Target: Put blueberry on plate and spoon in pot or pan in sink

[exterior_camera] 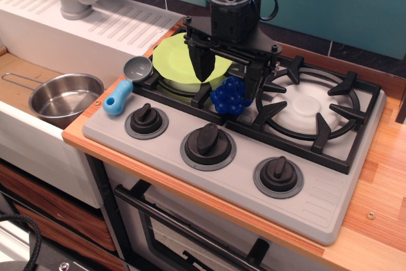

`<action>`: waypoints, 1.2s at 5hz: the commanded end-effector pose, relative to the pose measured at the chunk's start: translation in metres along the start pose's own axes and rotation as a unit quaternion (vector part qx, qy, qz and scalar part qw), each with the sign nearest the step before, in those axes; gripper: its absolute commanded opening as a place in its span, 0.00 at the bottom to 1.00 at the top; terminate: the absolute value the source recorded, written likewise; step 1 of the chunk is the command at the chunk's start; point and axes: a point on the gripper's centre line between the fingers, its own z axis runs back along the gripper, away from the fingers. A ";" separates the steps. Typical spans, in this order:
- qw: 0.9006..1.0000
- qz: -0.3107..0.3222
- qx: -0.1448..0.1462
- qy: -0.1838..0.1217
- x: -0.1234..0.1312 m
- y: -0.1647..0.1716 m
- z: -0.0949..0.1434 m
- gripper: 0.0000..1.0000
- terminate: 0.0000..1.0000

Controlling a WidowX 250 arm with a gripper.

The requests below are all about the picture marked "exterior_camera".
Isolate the lower wooden drawer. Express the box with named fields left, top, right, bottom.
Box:
left=15, top=203, right=116, bottom=253

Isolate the black braided cable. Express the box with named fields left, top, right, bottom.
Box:
left=0, top=213, right=43, bottom=271

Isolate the grey spoon with blue handle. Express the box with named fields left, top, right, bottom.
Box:
left=103, top=56, right=153, bottom=116

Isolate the upper wooden drawer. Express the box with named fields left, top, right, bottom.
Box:
left=1, top=160, right=107, bottom=231

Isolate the black oven door handle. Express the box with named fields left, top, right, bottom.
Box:
left=114, top=185, right=269, bottom=270

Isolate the grey toy stove top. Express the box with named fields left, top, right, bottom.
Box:
left=81, top=28, right=388, bottom=246

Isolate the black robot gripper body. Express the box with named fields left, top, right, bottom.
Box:
left=183, top=3, right=282, bottom=65

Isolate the black left burner grate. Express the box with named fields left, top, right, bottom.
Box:
left=131, top=28, right=271, bottom=126

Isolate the black middle stove knob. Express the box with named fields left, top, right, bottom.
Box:
left=180, top=123, right=237, bottom=171

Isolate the black right stove knob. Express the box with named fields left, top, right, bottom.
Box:
left=253, top=156, right=304, bottom=199

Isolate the small steel pot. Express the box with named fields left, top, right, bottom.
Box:
left=2, top=72, right=104, bottom=129

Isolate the blue toy blueberry cluster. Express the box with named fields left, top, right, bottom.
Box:
left=210, top=76, right=253, bottom=116

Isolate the white toy sink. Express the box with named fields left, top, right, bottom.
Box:
left=1, top=0, right=180, bottom=208

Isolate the black stove knob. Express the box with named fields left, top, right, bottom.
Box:
left=180, top=123, right=237, bottom=171
left=253, top=156, right=304, bottom=199
left=124, top=103, right=169, bottom=140

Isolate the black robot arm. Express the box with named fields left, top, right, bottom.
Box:
left=183, top=0, right=282, bottom=100

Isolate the black left stove knob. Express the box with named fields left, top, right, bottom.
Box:
left=124, top=103, right=169, bottom=140

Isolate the lime green plastic plate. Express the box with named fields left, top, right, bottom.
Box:
left=152, top=34, right=233, bottom=84

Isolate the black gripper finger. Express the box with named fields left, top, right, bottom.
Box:
left=188, top=43, right=215, bottom=82
left=244, top=62, right=268, bottom=100

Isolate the wooden drawer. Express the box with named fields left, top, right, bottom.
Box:
left=15, top=203, right=116, bottom=253
left=1, top=160, right=107, bottom=231

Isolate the toy oven door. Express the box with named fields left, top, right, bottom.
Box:
left=105, top=164, right=327, bottom=270

